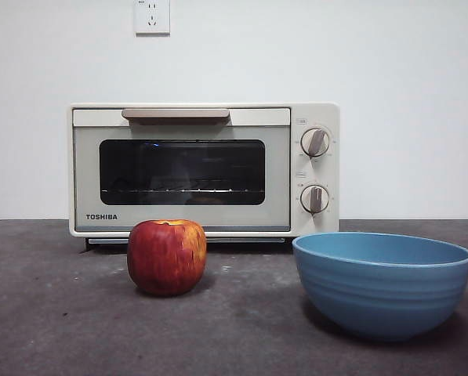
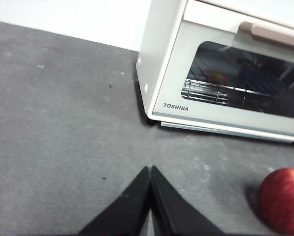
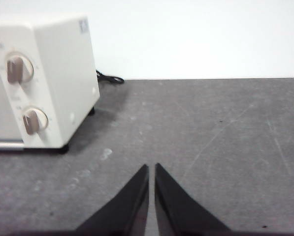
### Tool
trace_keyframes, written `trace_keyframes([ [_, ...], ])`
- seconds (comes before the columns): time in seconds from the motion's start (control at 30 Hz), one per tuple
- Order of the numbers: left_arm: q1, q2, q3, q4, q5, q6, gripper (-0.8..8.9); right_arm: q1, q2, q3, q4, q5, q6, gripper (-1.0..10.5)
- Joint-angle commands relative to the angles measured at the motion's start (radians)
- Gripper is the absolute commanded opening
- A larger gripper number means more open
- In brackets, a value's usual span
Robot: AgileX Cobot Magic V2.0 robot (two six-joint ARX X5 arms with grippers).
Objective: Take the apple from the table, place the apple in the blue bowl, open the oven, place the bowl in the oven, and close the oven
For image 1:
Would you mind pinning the red apple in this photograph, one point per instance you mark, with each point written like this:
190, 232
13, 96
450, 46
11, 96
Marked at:
163, 258

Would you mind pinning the small-pointer beige oven knob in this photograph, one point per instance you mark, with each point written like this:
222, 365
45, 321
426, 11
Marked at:
315, 199

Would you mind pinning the large-pointer beige oven knob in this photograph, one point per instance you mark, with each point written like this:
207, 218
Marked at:
315, 142

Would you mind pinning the white wall socket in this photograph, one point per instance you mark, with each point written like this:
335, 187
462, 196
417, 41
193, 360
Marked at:
152, 23

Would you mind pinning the cream Toshiba toaster oven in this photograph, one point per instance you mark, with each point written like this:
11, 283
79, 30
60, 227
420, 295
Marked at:
316, 113

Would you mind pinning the blue bowl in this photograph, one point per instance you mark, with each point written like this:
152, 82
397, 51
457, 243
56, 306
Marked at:
378, 297

